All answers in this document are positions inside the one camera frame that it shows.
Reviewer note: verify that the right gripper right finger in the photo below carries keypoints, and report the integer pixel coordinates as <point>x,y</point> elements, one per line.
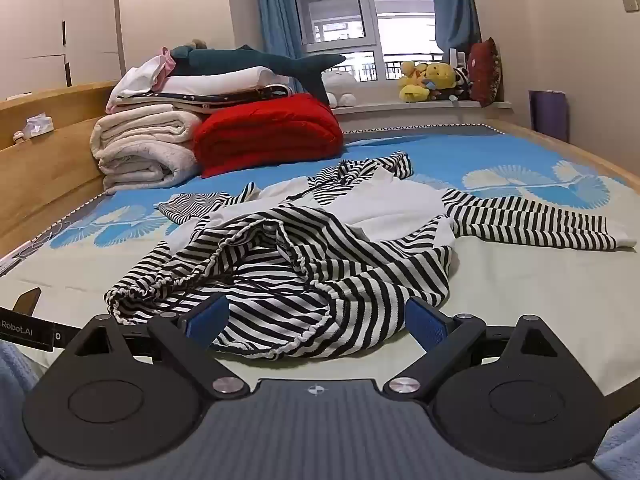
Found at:
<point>512,397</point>

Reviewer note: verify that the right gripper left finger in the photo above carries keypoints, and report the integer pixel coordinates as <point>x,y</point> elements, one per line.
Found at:
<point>120,395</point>

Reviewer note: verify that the black white striped garment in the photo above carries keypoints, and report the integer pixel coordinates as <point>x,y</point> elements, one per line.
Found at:
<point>322,266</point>

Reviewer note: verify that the wooden headboard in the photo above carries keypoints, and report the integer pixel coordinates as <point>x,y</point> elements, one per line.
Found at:
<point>45,178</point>

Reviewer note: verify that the cream folded blanket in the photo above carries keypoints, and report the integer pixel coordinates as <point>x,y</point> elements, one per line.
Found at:
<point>146,147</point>

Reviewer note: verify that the purple box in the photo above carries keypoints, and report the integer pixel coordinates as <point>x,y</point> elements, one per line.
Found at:
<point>550,114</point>

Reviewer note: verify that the tissue pack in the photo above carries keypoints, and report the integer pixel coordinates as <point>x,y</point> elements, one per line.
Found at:
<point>37,125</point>

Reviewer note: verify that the red folded blanket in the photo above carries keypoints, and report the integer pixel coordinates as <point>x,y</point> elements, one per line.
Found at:
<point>292,129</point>

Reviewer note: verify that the white folded bedding stack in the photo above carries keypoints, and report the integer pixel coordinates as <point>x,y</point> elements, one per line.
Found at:
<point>157,80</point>

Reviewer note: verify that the yellow plush toys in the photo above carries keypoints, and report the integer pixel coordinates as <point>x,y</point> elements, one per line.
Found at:
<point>433,82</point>

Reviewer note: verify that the white seal plush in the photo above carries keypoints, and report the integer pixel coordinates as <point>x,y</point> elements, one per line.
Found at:
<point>340,89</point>

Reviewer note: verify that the teal shark plush toy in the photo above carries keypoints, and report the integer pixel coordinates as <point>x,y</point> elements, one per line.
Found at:
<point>307,71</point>

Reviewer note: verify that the blue curtain right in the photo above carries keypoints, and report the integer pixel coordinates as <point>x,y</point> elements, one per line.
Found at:
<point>456,25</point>

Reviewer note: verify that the blue curtain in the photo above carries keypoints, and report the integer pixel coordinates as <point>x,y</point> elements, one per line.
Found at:
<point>280,27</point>
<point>456,25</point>

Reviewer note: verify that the blue curtain left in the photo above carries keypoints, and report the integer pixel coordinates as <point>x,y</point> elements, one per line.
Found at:
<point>280,27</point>

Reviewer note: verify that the white framed window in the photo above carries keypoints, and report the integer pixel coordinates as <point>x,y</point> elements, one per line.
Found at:
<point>375,36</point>

